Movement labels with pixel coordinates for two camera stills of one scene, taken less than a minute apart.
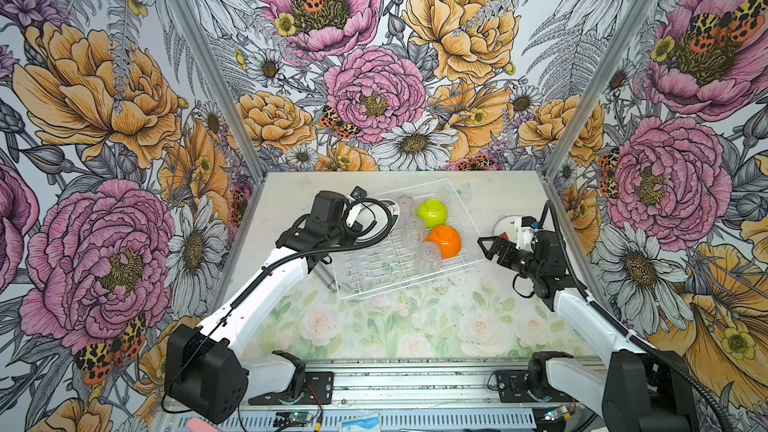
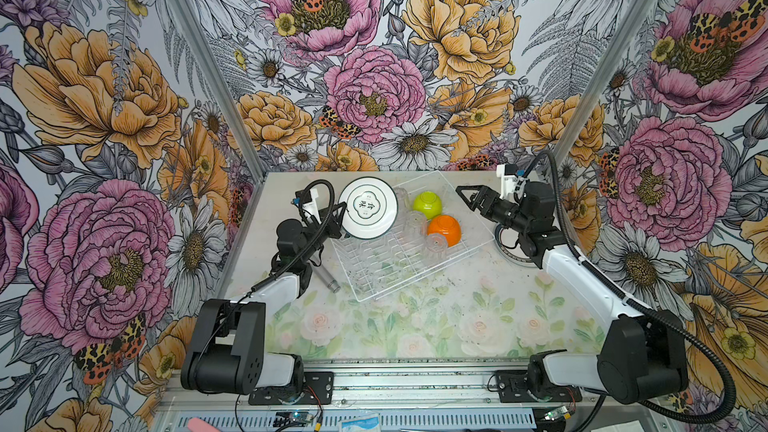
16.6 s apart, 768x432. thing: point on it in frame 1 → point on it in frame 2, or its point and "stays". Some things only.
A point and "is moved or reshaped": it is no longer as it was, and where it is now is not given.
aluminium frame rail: [447, 383] stays
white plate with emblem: [377, 219] is moved or reshaped
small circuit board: [292, 418] stays
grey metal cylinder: [326, 275] stays
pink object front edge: [199, 425] stays
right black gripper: [509, 248] → [474, 201]
